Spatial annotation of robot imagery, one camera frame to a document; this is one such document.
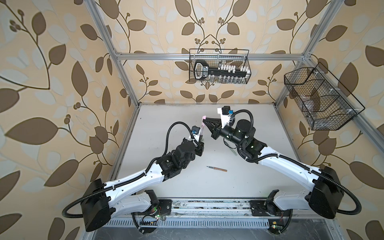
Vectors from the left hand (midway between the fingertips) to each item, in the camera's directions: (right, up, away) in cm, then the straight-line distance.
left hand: (202, 135), depth 73 cm
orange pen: (+9, -21, +14) cm, 27 cm away
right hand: (+1, +7, -5) cm, 9 cm away
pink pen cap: (0, +9, -5) cm, 10 cm away
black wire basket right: (+61, +16, -1) cm, 63 cm away
